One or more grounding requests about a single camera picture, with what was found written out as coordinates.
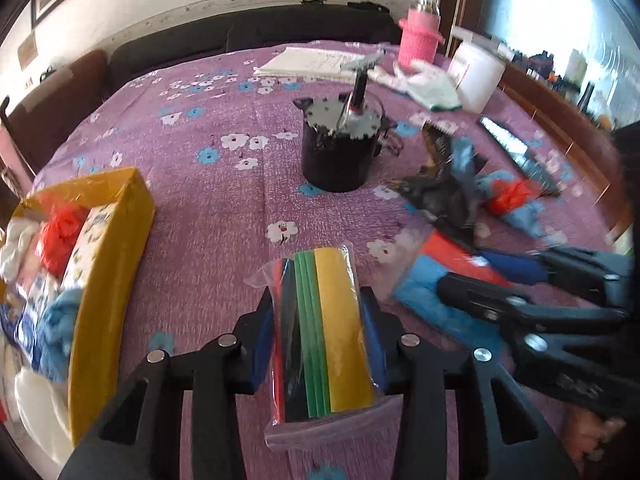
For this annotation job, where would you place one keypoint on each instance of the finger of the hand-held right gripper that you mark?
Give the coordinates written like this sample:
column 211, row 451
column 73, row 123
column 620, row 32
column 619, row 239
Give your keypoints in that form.
column 480, row 295
column 510, row 267

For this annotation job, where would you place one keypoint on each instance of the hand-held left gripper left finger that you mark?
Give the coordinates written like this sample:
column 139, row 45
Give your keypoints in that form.
column 262, row 340

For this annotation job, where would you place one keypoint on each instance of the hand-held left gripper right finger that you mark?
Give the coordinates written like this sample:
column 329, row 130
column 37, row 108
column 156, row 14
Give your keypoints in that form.
column 375, row 345

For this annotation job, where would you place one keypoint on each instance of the pack of coloured sponges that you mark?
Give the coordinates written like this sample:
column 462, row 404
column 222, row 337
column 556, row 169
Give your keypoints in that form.
column 330, row 325

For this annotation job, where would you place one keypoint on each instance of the red and blue plastic packet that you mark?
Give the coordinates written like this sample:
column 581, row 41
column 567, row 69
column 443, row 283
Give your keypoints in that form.
column 420, row 285

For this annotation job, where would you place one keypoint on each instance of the yellow box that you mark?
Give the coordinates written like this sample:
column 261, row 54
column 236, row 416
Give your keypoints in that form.
column 115, row 240

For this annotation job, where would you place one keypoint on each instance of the blue knitted cloth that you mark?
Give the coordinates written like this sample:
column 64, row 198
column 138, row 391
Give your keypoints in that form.
column 530, row 220
column 60, row 332

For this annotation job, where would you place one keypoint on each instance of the blue and white tissue pack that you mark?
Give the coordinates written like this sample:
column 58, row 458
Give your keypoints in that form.
column 42, row 292

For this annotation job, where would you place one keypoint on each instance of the white cloth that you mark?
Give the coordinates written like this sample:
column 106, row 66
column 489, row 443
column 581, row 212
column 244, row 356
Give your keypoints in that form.
column 15, row 250
column 40, row 405

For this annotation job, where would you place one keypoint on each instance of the bag of blue knitwear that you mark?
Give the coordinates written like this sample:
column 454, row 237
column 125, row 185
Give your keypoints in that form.
column 20, row 332

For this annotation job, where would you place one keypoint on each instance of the person's right hand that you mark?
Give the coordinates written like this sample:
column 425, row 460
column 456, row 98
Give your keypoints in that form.
column 595, row 430

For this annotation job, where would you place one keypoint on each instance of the red mesh scrubber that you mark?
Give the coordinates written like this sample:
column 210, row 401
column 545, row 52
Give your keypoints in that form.
column 510, row 197
column 60, row 235

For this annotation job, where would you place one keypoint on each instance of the purple floral tablecloth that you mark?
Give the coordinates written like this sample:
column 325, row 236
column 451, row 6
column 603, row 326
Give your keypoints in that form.
column 210, row 200

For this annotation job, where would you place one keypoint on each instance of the black pot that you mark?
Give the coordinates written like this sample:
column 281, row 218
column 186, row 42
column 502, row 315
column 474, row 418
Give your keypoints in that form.
column 335, row 165

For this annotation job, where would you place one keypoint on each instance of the white work glove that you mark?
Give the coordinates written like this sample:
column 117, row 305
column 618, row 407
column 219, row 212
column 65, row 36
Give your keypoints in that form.
column 397, row 76
column 435, row 91

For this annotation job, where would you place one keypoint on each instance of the white patterned tissue pack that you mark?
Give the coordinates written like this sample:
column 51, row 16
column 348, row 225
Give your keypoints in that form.
column 90, row 245

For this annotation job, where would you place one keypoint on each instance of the white plastic tub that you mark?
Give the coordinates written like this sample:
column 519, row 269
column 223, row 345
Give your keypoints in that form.
column 475, row 72

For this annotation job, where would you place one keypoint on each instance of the grey perforated pot lid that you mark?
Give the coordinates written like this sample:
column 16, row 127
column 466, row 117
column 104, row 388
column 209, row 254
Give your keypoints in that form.
column 325, row 117

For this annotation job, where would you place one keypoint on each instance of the bottle in pink knitted sleeve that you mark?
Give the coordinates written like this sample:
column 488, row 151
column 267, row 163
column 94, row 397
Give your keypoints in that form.
column 420, row 40

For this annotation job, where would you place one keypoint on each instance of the white notebook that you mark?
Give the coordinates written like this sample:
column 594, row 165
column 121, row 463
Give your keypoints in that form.
column 310, row 62

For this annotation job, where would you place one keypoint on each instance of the black sofa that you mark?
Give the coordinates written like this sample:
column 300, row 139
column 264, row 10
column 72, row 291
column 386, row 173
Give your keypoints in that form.
column 250, row 30

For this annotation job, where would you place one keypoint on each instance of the small wall plaque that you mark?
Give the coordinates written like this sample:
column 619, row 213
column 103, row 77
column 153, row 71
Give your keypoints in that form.
column 27, row 50

